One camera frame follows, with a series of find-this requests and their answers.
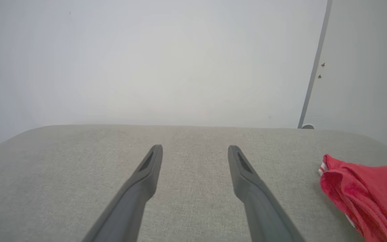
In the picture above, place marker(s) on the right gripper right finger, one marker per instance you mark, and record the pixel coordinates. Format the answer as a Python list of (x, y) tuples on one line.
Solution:
[(260, 205)]

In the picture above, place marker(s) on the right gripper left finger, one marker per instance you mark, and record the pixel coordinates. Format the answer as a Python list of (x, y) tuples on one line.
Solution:
[(129, 201)]

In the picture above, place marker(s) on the red Bulls 23 jersey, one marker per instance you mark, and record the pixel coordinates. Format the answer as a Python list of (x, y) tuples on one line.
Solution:
[(364, 191)]

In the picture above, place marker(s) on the grey vertical wall trim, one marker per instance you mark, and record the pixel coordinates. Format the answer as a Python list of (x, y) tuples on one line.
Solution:
[(316, 60)]

